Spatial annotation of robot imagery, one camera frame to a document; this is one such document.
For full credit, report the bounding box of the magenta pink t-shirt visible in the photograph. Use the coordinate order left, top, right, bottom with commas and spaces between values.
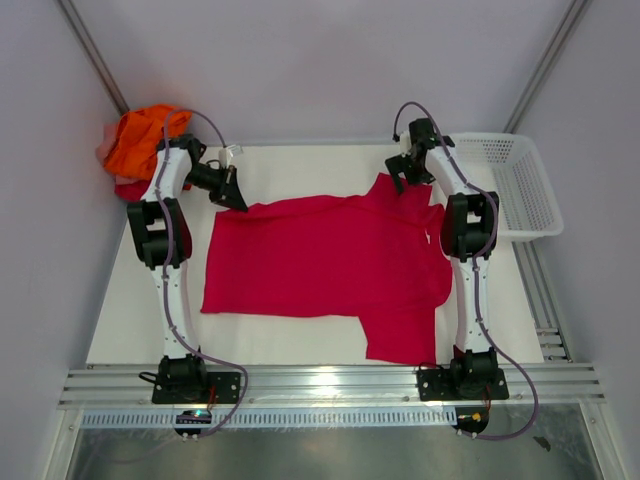
201, 174, 453, 365

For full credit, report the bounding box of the orange folded t-shirt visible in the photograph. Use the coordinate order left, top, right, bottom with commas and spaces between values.
102, 104, 192, 181

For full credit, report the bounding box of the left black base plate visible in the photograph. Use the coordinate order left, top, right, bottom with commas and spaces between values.
151, 371, 241, 405

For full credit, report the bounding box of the pink t-shirt under orange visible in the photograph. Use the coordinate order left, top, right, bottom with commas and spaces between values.
95, 123, 118, 164

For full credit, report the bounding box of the left controller board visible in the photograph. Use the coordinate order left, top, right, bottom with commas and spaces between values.
173, 409, 212, 437

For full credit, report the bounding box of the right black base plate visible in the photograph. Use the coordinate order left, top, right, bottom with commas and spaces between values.
416, 368, 510, 401

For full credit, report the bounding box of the controller board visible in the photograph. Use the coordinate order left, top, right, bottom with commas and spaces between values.
173, 409, 212, 437
453, 407, 490, 438

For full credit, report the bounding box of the red t-shirt at bottom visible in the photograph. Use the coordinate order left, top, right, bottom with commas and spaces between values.
114, 175, 151, 203

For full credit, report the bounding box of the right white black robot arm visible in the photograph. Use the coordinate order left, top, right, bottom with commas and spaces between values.
385, 118, 501, 401

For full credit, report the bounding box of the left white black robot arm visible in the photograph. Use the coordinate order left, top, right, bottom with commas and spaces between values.
127, 134, 248, 405

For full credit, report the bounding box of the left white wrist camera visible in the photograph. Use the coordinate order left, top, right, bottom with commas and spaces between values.
218, 145, 243, 168

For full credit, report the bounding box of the left corner metal post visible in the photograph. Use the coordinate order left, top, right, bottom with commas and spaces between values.
54, 0, 129, 115

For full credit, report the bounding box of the right corner metal post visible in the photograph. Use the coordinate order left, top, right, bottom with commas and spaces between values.
503, 0, 592, 134

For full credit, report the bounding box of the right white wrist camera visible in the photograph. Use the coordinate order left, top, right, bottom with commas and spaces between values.
398, 130, 412, 152

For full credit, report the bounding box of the corner metal post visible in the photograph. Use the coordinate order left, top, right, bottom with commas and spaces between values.
54, 0, 129, 115
503, 0, 592, 134

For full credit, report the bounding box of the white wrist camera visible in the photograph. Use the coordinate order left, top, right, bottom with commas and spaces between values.
398, 130, 412, 152
218, 145, 243, 168

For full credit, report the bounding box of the white perforated plastic basket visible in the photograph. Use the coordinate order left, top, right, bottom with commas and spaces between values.
452, 133, 564, 242

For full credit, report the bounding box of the right controller board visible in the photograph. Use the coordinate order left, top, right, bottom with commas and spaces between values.
453, 407, 490, 438

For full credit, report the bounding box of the slotted grey cable duct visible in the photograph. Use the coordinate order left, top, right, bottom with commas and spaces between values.
81, 406, 455, 429

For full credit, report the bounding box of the aluminium front rail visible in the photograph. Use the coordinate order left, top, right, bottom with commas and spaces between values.
58, 363, 605, 409

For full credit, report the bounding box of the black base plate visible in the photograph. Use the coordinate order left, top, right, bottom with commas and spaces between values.
151, 371, 241, 405
416, 368, 510, 401

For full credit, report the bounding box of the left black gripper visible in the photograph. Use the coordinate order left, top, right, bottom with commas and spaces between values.
184, 163, 249, 212

